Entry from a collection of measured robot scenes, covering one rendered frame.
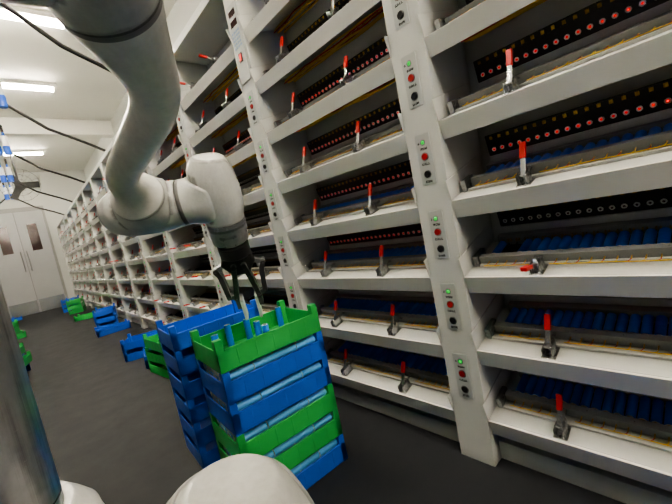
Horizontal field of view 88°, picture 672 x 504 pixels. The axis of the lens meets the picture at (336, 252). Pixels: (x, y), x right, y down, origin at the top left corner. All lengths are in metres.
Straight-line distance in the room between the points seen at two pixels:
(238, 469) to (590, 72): 0.79
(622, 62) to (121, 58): 0.73
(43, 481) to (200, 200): 0.54
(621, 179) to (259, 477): 0.71
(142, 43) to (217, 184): 0.40
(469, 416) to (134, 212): 0.94
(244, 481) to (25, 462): 0.18
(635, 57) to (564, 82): 0.10
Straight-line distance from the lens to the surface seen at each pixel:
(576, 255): 0.87
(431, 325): 1.10
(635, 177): 0.79
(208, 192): 0.79
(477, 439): 1.11
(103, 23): 0.42
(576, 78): 0.81
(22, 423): 0.41
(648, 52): 0.80
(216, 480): 0.41
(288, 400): 1.02
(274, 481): 0.39
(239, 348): 0.92
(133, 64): 0.47
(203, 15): 1.88
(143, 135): 0.59
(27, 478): 0.42
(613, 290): 0.83
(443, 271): 0.93
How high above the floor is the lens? 0.71
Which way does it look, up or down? 5 degrees down
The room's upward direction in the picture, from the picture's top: 11 degrees counter-clockwise
